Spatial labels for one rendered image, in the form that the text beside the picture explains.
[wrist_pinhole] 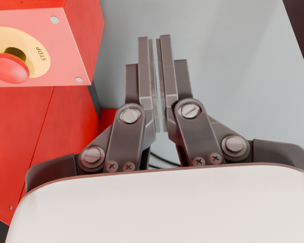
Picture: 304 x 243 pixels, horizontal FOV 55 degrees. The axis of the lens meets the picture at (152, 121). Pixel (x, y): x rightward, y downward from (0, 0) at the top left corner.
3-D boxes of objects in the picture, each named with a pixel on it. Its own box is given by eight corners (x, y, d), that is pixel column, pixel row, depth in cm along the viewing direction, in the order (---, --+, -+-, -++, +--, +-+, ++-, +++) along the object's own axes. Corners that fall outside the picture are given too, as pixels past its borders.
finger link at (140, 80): (92, 195, 13) (100, 83, 17) (164, 190, 13) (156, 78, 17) (69, 163, 10) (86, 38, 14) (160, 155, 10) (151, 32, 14)
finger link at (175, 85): (168, 190, 13) (158, 78, 17) (241, 185, 13) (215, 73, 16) (165, 155, 10) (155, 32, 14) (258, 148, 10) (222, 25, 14)
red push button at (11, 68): (42, 63, 33) (34, 87, 31) (8, 64, 34) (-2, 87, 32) (27, 34, 30) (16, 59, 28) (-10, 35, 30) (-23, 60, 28)
